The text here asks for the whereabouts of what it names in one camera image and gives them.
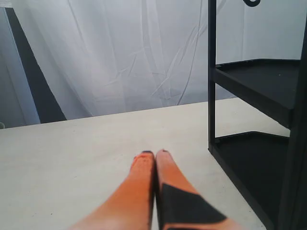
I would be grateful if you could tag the black hook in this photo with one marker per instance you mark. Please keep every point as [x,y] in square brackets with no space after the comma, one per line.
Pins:
[252,3]

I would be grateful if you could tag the white backdrop cloth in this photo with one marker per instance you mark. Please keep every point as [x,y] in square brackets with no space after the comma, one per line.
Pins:
[102,57]

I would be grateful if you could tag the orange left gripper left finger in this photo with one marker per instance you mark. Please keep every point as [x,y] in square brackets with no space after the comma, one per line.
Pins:
[130,207]

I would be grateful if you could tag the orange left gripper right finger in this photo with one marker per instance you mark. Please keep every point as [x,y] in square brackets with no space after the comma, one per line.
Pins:
[179,205]

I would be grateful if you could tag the dark panel behind cloth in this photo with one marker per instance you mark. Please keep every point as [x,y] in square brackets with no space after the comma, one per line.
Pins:
[47,107]

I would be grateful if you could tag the black shelf rack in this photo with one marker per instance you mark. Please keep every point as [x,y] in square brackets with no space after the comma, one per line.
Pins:
[270,171]

